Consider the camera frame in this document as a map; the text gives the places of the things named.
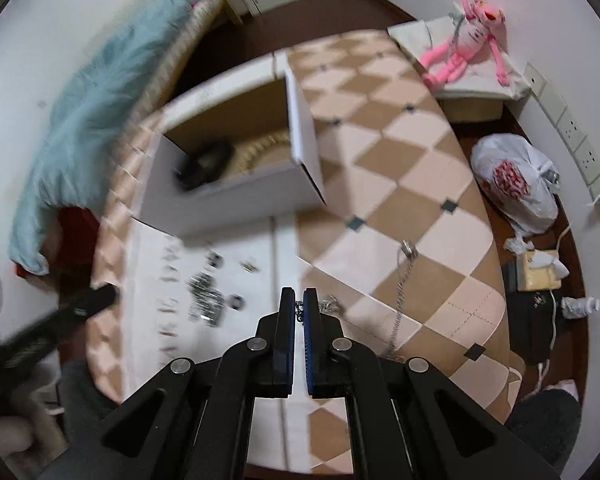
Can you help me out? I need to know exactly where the light blue fluffy blanket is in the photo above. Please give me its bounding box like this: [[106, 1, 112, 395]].
[[7, 0, 227, 277]]

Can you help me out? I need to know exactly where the pile of silver jewelry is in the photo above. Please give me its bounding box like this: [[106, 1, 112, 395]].
[[186, 271, 229, 329]]

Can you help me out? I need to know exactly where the white cardboard box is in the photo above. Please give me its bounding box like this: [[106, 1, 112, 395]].
[[139, 54, 327, 239]]

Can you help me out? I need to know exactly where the pink plush toy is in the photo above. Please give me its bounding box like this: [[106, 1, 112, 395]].
[[420, 0, 512, 90]]

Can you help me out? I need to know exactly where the white charger cable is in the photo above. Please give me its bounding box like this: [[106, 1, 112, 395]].
[[534, 220, 575, 397]]

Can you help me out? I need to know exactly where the white cushion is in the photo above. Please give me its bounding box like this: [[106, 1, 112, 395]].
[[387, 14, 532, 102]]

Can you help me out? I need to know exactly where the short silver chain bracelet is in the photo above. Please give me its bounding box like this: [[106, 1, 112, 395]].
[[295, 296, 349, 317]]

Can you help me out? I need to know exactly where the red cloth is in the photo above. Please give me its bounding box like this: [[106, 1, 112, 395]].
[[15, 205, 104, 279]]

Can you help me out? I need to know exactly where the white plastic bag red print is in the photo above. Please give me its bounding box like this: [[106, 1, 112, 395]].
[[470, 132, 562, 237]]

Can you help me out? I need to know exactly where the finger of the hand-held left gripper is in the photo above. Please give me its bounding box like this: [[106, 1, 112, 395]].
[[0, 283, 119, 397]]

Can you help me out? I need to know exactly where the wicker chair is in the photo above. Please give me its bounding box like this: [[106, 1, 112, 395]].
[[125, 0, 232, 127]]

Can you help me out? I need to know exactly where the white bottle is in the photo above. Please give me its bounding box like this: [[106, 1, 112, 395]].
[[560, 296, 600, 319]]

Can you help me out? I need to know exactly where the black bag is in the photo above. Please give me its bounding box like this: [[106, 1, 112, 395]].
[[504, 290, 562, 367]]

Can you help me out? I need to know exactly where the white printed paper sheet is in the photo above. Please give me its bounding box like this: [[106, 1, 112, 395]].
[[121, 215, 312, 472]]

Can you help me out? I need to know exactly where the black pouch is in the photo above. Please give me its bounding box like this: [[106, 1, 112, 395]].
[[174, 140, 236, 192]]

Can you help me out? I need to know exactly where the long silver chain necklace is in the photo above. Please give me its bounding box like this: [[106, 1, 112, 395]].
[[385, 240, 421, 359]]

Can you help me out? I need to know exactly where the yellow box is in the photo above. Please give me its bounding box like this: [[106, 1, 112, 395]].
[[516, 250, 569, 292]]

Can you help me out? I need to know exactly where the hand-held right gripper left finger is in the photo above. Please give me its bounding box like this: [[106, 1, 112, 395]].
[[37, 286, 297, 480]]

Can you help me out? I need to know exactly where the checkered tablecloth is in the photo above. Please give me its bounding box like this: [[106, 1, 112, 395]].
[[87, 30, 517, 476]]

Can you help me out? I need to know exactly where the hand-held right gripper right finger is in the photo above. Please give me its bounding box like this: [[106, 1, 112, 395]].
[[302, 287, 563, 480]]

